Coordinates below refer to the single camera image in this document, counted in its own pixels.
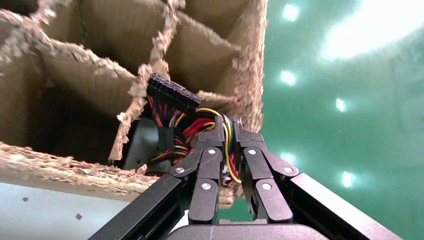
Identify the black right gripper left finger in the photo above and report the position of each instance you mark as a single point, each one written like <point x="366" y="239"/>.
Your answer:
<point x="208" y="165"/>

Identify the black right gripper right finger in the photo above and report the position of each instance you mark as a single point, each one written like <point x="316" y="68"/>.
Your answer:
<point x="258" y="165"/>

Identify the grey computer power supply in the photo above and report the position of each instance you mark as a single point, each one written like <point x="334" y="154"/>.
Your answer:
<point x="172" y="96"/>

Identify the brown cardboard divider box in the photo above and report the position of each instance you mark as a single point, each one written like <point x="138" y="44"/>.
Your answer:
<point x="82" y="79"/>

